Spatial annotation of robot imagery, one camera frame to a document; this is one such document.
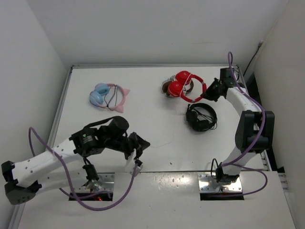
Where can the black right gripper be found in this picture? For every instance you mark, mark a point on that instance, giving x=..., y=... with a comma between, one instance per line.
x=208, y=93

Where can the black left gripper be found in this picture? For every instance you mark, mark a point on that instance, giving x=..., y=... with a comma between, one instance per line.
x=138, y=143

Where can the red wireless headphones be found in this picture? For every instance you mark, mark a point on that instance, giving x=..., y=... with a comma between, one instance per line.
x=182, y=82

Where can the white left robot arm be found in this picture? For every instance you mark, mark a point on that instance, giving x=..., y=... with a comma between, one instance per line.
x=68, y=161

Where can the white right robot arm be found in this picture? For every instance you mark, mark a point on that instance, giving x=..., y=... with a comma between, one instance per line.
x=255, y=129

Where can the brown silver headphones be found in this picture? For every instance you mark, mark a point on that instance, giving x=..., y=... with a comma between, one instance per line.
x=166, y=86

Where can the black headphones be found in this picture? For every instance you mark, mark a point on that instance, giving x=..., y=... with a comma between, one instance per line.
x=201, y=117

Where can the pink blue cat-ear headphones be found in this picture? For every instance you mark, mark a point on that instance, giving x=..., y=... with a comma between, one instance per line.
x=109, y=96

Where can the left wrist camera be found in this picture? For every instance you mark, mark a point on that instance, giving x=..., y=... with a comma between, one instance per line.
x=133, y=163

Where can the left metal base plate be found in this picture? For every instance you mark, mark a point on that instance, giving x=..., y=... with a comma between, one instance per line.
x=105, y=183

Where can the metal base plate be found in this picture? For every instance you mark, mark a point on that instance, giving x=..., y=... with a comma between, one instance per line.
x=208, y=185
x=105, y=183

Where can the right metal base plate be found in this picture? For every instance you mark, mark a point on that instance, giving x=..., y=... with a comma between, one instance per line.
x=208, y=185

